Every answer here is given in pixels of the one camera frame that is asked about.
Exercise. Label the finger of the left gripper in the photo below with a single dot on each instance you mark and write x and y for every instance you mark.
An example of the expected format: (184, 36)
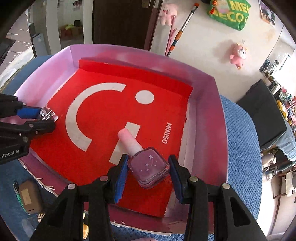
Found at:
(27, 129)
(10, 106)

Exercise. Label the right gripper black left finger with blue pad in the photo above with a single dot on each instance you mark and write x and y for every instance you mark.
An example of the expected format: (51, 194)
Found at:
(64, 219)

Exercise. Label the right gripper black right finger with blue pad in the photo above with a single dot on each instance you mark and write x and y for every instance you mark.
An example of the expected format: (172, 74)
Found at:
(232, 219)

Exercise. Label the brown earbud case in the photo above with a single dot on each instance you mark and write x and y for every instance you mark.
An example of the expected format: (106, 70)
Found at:
(31, 197)

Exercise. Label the clear glass perfume bottle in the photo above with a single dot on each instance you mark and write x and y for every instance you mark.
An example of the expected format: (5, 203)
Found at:
(47, 113)

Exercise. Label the pink cardboard tray box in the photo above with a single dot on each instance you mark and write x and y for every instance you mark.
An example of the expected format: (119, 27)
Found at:
(203, 150)

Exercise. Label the red Miniso paper liner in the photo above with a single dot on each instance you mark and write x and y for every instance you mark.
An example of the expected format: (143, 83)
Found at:
(96, 103)

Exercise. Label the black cloth side table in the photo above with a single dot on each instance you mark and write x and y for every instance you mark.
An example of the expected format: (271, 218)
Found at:
(272, 128)

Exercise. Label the dark brown door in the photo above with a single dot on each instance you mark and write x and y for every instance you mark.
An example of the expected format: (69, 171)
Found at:
(129, 23)

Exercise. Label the pink plush toy right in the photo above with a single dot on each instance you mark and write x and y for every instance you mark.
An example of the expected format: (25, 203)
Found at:
(238, 56)

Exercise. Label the pink plush toy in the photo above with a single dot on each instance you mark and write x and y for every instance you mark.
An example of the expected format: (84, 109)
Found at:
(238, 56)
(166, 13)

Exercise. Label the pink hanging stick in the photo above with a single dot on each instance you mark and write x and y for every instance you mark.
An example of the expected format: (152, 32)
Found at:
(171, 33)

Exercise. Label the pink plush toy left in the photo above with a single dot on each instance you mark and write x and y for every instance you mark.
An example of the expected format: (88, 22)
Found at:
(166, 13)

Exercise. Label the green tote bag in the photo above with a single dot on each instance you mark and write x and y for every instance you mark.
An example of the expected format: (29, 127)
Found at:
(233, 14)

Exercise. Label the orange grey mop handle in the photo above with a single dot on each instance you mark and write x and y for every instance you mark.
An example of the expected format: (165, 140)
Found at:
(180, 32)

